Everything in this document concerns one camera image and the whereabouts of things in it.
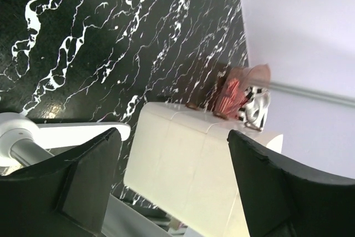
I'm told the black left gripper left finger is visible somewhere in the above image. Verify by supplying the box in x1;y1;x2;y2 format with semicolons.
1;128;121;237

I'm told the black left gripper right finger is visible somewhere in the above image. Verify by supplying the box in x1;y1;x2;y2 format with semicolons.
227;130;354;236

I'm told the black white striped tank top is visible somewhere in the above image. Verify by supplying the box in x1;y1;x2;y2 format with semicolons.
236;86;271;132

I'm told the red white striped tank top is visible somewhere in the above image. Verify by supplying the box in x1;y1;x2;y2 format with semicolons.
214;78;247;120

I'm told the grey clothes rack pole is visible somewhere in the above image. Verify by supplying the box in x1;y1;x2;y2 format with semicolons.
10;139;54;167

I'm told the white clothes rack base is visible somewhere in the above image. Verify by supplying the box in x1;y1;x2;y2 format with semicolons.
1;112;131;167

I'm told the white foam box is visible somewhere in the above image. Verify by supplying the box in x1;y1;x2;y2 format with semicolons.
124;102;283;236

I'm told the black marble pattern mat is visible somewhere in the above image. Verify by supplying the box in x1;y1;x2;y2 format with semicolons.
0;0;249;210

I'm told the aluminium frame rail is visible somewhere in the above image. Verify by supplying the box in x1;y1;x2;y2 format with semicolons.
270;82;354;108

